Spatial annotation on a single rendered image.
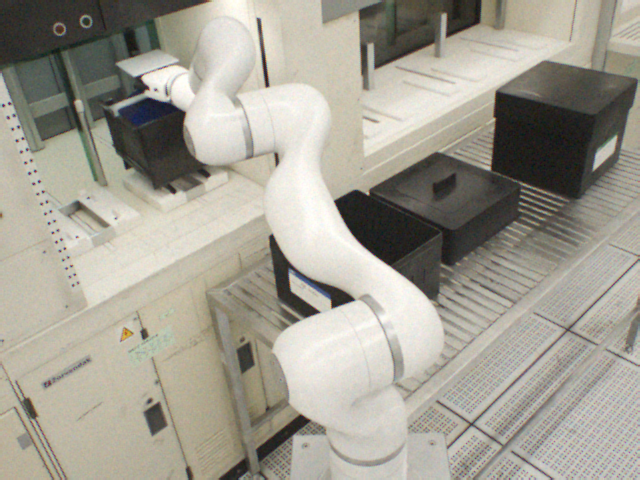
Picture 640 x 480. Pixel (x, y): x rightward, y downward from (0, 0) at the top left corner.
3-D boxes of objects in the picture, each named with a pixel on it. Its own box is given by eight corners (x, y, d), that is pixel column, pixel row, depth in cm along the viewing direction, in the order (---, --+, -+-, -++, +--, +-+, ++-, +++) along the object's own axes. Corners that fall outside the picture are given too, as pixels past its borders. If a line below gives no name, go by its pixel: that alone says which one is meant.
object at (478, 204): (451, 266, 155) (454, 222, 148) (365, 221, 174) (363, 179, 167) (522, 216, 170) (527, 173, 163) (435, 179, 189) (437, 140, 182)
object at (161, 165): (152, 205, 163) (120, 91, 143) (116, 174, 175) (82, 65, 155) (231, 168, 174) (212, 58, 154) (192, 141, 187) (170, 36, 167)
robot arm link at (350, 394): (422, 446, 93) (426, 326, 79) (305, 497, 88) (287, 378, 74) (383, 389, 102) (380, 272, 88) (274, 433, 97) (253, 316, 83)
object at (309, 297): (274, 295, 152) (265, 236, 142) (358, 244, 166) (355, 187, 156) (356, 355, 134) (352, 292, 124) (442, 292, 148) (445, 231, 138)
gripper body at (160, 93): (166, 112, 145) (144, 99, 153) (204, 98, 150) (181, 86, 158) (159, 80, 141) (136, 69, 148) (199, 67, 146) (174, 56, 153)
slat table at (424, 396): (394, 622, 162) (391, 431, 118) (248, 477, 199) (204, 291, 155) (634, 350, 230) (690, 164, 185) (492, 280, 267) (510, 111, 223)
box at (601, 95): (578, 200, 174) (594, 115, 160) (486, 170, 191) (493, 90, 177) (622, 159, 190) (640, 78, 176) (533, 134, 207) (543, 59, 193)
